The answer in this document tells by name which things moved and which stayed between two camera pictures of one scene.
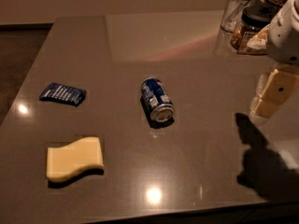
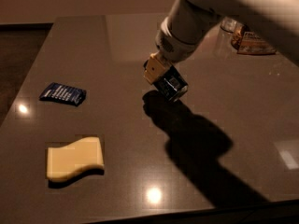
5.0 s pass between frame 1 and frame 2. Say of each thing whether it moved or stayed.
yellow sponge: stayed
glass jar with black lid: stayed
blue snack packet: stayed
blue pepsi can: moved
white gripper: moved
